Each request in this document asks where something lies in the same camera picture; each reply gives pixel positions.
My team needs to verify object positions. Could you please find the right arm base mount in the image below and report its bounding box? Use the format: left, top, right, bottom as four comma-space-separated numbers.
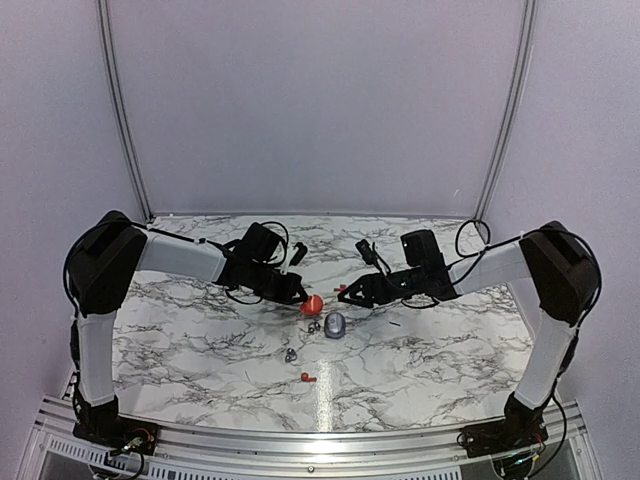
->
456, 393, 551, 458

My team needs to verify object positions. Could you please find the aluminium frame post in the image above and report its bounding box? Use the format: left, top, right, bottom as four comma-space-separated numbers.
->
95, 0, 154, 221
473, 0, 539, 220

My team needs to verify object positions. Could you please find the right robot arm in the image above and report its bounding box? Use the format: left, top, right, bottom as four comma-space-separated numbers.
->
337, 221, 602, 448

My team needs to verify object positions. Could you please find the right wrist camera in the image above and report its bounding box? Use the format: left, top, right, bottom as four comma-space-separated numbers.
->
355, 239, 379, 266

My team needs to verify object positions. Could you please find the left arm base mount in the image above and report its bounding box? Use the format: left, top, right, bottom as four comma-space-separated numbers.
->
72, 391, 159, 455

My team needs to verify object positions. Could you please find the left aluminium frame post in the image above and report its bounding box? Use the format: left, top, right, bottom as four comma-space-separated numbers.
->
95, 0, 154, 221

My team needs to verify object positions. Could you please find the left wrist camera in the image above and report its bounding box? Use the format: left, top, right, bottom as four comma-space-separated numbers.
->
289, 242, 308, 266

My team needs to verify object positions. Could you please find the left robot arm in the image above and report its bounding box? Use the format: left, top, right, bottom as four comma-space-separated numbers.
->
62, 210, 309, 445

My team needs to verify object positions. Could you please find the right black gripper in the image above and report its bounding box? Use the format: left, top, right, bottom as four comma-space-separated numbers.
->
337, 266, 425, 309

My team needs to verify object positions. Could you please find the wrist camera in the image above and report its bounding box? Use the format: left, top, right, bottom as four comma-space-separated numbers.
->
289, 242, 308, 266
355, 239, 379, 266

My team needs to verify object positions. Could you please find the grey blue charging case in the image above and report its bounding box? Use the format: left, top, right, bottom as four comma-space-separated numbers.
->
324, 312, 346, 339

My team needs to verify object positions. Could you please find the front aluminium rail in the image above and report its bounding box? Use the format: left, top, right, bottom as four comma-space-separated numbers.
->
17, 397, 603, 479

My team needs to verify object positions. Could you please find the red earbud charging case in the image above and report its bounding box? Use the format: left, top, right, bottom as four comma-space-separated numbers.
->
300, 294, 324, 316

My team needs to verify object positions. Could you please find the right aluminium frame post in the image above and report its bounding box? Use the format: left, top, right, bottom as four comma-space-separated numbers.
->
473, 0, 539, 220

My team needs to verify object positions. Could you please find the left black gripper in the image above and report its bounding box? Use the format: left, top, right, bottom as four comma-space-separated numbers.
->
246, 261, 308, 305

